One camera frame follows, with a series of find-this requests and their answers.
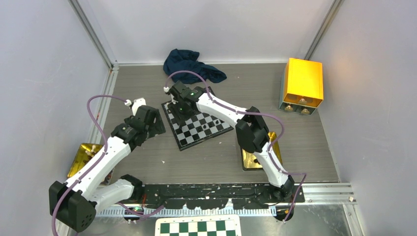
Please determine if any black white chess board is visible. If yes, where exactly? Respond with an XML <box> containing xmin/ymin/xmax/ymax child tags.
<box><xmin>162</xmin><ymin>101</ymin><xmax>233</xmax><ymax>151</ymax></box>

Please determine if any orange drawer box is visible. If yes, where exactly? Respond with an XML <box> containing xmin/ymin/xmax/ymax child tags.
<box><xmin>279</xmin><ymin>58</ymin><xmax>324</xmax><ymax>115</ymax></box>

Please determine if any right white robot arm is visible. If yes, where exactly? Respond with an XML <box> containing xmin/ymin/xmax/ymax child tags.
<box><xmin>163</xmin><ymin>81</ymin><xmax>295</xmax><ymax>202</ymax></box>

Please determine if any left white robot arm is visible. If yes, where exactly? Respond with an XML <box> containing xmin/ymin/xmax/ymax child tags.
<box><xmin>49</xmin><ymin>105</ymin><xmax>166</xmax><ymax>233</ymax></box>

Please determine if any gold tin with white pieces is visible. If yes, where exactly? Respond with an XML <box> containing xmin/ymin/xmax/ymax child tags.
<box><xmin>67</xmin><ymin>143</ymin><xmax>103</xmax><ymax>178</ymax></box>

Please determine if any gold tin with black pieces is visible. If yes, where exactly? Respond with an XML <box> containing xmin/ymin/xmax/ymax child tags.
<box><xmin>240</xmin><ymin>132</ymin><xmax>283</xmax><ymax>171</ymax></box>

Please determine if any green white checker board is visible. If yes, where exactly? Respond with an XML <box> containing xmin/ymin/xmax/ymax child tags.
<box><xmin>154</xmin><ymin>214</ymin><xmax>242</xmax><ymax>236</ymax></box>

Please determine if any dark blue cloth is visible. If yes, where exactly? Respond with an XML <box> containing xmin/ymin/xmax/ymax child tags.
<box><xmin>163</xmin><ymin>49</ymin><xmax>227</xmax><ymax>83</ymax></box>

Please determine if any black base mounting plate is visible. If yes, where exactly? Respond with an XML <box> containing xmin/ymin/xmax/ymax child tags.
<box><xmin>122</xmin><ymin>183</ymin><xmax>305</xmax><ymax>210</ymax></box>

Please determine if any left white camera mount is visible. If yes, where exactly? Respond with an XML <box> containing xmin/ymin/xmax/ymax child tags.
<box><xmin>124</xmin><ymin>97</ymin><xmax>146</xmax><ymax>116</ymax></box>

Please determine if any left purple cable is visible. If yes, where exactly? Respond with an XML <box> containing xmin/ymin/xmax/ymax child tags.
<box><xmin>51</xmin><ymin>95</ymin><xmax>165</xmax><ymax>236</ymax></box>

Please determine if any purple cable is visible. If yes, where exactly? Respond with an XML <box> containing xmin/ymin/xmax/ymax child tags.
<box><xmin>51</xmin><ymin>95</ymin><xmax>165</xmax><ymax>236</ymax></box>
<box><xmin>164</xmin><ymin>70</ymin><xmax>307</xmax><ymax>222</ymax></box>

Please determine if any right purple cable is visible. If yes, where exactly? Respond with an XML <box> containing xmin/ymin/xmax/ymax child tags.
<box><xmin>164</xmin><ymin>70</ymin><xmax>307</xmax><ymax>222</ymax></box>

